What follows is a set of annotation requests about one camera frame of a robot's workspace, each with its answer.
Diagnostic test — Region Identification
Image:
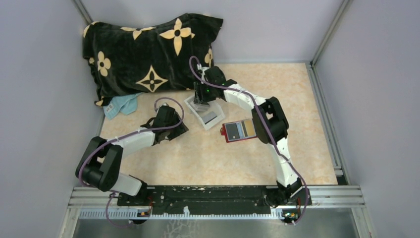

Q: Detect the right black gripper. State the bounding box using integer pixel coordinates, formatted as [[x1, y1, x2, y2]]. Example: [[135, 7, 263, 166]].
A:
[[194, 80, 216, 104]]

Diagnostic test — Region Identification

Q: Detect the white plastic card box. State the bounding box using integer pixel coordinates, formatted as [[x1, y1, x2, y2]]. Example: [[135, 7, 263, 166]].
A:
[[184, 95, 225, 130]]

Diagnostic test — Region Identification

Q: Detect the gold black credit card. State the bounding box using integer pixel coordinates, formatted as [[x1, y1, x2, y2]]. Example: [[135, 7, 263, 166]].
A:
[[243, 119, 257, 138]]

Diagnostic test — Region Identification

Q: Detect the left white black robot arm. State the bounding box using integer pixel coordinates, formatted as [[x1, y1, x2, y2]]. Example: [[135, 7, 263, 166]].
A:
[[75, 105, 189, 205]]

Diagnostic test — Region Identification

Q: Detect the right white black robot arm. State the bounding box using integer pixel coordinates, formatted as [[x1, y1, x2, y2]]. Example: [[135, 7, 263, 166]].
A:
[[192, 64, 303, 204]]

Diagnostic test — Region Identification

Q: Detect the grey card stack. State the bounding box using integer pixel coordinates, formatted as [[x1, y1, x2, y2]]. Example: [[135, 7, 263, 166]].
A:
[[192, 102, 210, 112]]

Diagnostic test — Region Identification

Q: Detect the grey single card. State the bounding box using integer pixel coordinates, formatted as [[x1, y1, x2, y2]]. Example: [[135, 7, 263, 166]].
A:
[[202, 111, 218, 124]]

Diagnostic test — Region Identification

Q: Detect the light blue cloth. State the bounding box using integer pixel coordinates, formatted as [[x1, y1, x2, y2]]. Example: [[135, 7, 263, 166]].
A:
[[103, 93, 142, 120]]

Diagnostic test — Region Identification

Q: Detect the black floral pillow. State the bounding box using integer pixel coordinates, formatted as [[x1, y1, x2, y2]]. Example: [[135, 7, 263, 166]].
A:
[[82, 13, 223, 107]]

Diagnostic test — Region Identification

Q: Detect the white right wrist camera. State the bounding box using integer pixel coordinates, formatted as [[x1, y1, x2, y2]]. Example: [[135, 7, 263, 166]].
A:
[[197, 63, 209, 81]]

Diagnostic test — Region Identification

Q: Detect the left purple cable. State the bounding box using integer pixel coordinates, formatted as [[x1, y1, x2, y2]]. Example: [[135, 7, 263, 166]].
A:
[[78, 97, 185, 228]]

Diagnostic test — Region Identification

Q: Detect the purple cable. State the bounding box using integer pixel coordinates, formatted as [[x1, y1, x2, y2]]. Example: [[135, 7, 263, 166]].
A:
[[78, 97, 185, 228], [189, 56, 311, 225]]

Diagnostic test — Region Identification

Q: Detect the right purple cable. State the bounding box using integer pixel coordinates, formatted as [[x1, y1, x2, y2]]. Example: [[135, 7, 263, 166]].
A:
[[189, 56, 311, 225]]

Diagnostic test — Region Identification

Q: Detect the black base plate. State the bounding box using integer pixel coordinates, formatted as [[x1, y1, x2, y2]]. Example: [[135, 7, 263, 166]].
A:
[[117, 185, 312, 215]]

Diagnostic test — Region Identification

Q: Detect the aluminium front rail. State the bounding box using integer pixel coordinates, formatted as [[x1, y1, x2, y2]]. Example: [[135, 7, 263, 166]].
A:
[[68, 185, 365, 220]]

